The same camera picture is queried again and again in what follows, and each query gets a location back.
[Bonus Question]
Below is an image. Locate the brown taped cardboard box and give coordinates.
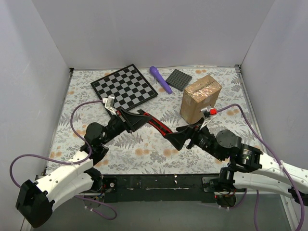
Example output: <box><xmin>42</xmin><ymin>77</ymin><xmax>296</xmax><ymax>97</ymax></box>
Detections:
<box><xmin>180</xmin><ymin>75</ymin><xmax>222</xmax><ymax>124</ymax></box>

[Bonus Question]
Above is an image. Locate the red black utility knife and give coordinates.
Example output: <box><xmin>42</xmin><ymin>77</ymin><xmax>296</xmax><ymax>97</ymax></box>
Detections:
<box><xmin>137</xmin><ymin>109</ymin><xmax>173</xmax><ymax>137</ymax></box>

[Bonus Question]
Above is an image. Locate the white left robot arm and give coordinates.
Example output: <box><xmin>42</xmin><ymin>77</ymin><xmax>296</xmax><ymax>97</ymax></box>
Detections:
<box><xmin>15</xmin><ymin>109</ymin><xmax>151</xmax><ymax>228</ymax></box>

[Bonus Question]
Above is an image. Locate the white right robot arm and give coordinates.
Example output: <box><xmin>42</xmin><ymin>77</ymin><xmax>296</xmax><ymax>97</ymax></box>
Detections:
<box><xmin>164</xmin><ymin>126</ymin><xmax>308</xmax><ymax>205</ymax></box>

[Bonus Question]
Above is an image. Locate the black white checkerboard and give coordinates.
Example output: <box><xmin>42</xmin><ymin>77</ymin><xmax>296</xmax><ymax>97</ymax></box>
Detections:
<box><xmin>91</xmin><ymin>64</ymin><xmax>158</xmax><ymax>111</ymax></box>

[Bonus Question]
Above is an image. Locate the dark grey studded plate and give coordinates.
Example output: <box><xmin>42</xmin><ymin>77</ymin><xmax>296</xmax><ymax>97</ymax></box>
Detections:
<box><xmin>166</xmin><ymin>69</ymin><xmax>192</xmax><ymax>91</ymax></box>

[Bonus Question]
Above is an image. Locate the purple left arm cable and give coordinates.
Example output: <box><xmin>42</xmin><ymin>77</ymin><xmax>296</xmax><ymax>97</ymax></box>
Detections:
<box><xmin>10</xmin><ymin>101</ymin><xmax>118</xmax><ymax>220</ymax></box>

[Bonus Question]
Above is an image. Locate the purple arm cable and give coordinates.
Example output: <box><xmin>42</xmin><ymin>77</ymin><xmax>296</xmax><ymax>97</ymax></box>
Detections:
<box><xmin>217</xmin><ymin>103</ymin><xmax>307</xmax><ymax>229</ymax></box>
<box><xmin>10</xmin><ymin>101</ymin><xmax>118</xmax><ymax>220</ymax></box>

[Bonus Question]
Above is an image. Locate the purple cylindrical handle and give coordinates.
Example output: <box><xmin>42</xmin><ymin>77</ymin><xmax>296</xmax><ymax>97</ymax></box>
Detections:
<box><xmin>149</xmin><ymin>66</ymin><xmax>173</xmax><ymax>94</ymax></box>

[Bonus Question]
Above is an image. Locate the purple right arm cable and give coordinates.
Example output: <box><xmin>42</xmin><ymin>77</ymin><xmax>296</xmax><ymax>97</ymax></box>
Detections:
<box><xmin>217</xmin><ymin>103</ymin><xmax>307</xmax><ymax>229</ymax></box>

